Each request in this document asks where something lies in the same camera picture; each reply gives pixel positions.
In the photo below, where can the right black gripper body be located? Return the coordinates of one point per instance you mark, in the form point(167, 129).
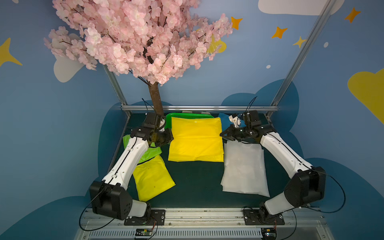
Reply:
point(233, 133)

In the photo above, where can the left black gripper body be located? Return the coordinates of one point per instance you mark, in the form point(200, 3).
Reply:
point(163, 138)

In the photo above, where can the green plastic basket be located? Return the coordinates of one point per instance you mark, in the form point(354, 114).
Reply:
point(170, 116)

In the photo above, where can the yellow raincoat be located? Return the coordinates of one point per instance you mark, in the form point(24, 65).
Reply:
point(196, 140)

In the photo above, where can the white raincoat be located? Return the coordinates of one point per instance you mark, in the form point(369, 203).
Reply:
point(245, 171)

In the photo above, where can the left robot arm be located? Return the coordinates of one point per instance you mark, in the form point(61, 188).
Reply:
point(109, 197)

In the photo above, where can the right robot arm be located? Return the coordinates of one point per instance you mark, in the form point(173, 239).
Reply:
point(307, 183)

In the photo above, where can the lime green folded raincoat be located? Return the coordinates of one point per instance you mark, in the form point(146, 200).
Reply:
point(151, 153)

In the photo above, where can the yellow-green folded raincoat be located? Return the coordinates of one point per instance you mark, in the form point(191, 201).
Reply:
point(152, 178)

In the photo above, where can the left circuit board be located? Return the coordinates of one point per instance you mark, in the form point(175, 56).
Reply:
point(143, 233)

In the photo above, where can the circuit board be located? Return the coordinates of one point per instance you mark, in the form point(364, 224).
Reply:
point(143, 233)
point(269, 234)

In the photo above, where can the pink cherry blossom tree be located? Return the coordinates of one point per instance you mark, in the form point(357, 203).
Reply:
point(152, 40)

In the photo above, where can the right circuit board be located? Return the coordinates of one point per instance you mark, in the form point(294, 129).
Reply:
point(269, 234)

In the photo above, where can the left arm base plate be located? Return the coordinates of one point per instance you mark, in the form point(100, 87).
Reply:
point(153, 217)

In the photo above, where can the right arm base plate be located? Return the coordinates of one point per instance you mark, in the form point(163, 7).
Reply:
point(254, 217)

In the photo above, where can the aluminium frame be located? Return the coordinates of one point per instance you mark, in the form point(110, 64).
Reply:
point(215, 222)

